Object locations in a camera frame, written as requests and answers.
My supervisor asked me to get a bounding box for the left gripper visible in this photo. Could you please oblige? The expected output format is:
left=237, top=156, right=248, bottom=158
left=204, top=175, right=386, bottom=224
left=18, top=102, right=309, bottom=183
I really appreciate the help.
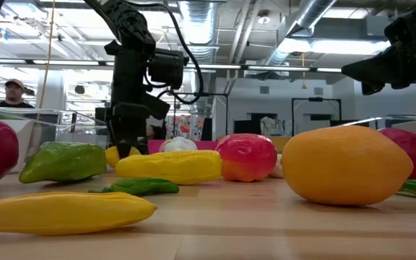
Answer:
left=103, top=39, right=171, bottom=160

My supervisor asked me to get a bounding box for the yellow toy lemon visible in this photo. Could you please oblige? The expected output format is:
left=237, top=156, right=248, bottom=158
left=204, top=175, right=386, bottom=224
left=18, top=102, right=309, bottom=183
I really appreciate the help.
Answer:
left=105, top=145, right=142, bottom=169

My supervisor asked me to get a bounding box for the green toy chili pepper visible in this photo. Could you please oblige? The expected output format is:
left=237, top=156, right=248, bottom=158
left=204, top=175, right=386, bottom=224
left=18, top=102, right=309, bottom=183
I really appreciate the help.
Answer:
left=87, top=176, right=180, bottom=197

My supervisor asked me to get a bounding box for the yellow squash toy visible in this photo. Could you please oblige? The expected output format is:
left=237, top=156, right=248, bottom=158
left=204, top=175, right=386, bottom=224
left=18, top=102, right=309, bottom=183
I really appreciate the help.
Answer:
left=0, top=191, right=158, bottom=236
left=115, top=149, right=223, bottom=186

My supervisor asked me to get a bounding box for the green toy bell pepper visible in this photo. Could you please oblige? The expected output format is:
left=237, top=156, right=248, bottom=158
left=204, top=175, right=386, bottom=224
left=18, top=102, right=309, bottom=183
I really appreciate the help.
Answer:
left=18, top=141, right=108, bottom=184

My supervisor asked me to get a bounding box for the orange toy fruit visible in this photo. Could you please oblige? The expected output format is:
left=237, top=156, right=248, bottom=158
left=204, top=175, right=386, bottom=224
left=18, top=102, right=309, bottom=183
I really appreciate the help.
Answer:
left=282, top=125, right=414, bottom=207

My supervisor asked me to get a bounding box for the black cabinet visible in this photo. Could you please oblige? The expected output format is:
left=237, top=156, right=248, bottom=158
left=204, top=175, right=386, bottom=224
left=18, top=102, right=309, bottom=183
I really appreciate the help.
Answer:
left=95, top=107, right=115, bottom=126

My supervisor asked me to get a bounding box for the white floral curtain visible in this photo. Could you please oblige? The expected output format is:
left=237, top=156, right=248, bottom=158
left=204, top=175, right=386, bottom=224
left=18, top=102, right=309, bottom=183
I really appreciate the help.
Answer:
left=164, top=114, right=205, bottom=142

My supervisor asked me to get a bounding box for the pink plastic basket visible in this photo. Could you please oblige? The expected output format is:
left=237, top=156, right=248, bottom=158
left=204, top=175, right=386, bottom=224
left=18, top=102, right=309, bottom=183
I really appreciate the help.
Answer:
left=147, top=139, right=219, bottom=152

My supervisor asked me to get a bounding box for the overhead light bar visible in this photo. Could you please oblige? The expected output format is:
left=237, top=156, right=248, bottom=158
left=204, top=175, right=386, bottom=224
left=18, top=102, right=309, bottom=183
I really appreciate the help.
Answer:
left=0, top=57, right=343, bottom=74

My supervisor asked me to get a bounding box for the white bag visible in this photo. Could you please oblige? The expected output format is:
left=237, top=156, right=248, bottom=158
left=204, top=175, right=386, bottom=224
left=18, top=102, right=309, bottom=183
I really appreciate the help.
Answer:
left=260, top=116, right=285, bottom=137

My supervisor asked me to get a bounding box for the black monitor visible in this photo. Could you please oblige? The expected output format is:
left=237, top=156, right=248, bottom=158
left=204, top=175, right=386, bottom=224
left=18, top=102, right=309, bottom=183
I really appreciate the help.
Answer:
left=233, top=112, right=263, bottom=135

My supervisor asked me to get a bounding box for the person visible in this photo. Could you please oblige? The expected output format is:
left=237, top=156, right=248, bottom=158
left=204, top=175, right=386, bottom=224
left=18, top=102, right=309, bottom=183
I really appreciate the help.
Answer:
left=0, top=78, right=35, bottom=109

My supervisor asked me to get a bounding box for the black frame stand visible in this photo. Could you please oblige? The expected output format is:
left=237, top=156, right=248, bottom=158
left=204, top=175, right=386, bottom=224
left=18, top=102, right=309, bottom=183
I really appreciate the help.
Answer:
left=290, top=96, right=343, bottom=137

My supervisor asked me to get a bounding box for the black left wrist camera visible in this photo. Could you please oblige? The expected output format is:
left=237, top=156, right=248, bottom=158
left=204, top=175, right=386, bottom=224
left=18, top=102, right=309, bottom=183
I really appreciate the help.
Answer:
left=147, top=48, right=190, bottom=90

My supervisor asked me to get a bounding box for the black camera cable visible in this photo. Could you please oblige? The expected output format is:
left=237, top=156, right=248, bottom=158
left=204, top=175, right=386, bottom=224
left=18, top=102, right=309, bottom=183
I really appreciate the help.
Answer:
left=123, top=0, right=205, bottom=105

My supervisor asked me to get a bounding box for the yellow hanging cable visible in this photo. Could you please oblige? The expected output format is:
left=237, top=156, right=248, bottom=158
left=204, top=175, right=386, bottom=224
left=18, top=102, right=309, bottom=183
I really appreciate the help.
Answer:
left=34, top=0, right=56, bottom=122

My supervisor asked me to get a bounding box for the silver spiral ventilation duct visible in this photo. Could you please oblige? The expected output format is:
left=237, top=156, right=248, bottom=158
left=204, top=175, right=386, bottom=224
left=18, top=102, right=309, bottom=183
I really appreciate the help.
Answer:
left=178, top=0, right=219, bottom=116

